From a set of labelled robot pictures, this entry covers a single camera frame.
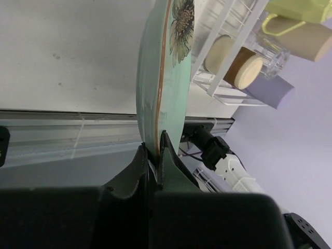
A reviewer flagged aluminium table edge rail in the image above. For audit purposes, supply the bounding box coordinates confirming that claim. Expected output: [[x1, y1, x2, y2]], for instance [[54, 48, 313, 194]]
[[0, 108, 236, 169]]

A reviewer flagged metal tin cup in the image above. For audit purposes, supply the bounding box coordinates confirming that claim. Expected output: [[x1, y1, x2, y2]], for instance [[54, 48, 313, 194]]
[[223, 47, 264, 90]]

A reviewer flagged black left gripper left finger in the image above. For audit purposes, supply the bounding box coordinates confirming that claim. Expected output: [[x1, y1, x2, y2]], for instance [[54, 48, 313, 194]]
[[1, 145, 148, 248]]

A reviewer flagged clear glass tumbler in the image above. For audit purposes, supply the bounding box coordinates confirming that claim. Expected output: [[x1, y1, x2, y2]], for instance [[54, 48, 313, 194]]
[[245, 32, 291, 80]]

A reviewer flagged green floral plate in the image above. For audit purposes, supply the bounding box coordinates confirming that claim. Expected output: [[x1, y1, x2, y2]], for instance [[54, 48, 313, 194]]
[[136, 1, 195, 160]]

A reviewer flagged white wire dish rack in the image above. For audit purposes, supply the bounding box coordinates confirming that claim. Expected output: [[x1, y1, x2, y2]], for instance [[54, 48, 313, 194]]
[[191, 1, 268, 106]]

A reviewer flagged purple plastic cup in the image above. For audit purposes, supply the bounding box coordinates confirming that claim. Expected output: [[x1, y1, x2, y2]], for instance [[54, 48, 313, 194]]
[[242, 76, 295, 109]]

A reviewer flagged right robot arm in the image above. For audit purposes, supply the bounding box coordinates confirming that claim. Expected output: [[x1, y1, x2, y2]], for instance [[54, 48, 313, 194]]
[[181, 123, 330, 248]]

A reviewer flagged beige plastic cup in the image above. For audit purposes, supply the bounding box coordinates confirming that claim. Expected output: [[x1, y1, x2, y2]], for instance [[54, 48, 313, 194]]
[[266, 16, 331, 62]]

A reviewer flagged yellow-green faceted mug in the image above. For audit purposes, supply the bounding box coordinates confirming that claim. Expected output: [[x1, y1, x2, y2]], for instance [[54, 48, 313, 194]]
[[261, 1, 331, 36]]

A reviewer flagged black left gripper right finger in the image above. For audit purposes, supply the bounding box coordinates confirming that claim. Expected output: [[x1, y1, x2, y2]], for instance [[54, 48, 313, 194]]
[[153, 132, 293, 248]]

